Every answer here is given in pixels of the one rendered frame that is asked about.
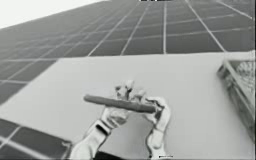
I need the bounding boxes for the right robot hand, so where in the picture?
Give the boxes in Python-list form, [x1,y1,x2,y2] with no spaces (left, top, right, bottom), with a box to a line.
[133,88,172,134]

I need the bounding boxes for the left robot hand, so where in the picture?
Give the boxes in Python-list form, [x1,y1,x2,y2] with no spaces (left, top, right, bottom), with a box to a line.
[99,79,136,131]

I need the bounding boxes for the grey table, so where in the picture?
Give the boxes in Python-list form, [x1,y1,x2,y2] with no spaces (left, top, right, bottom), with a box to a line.
[0,50,256,160]

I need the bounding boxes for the grey mesh tray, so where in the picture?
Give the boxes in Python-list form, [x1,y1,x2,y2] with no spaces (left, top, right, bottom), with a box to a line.
[216,58,256,143]

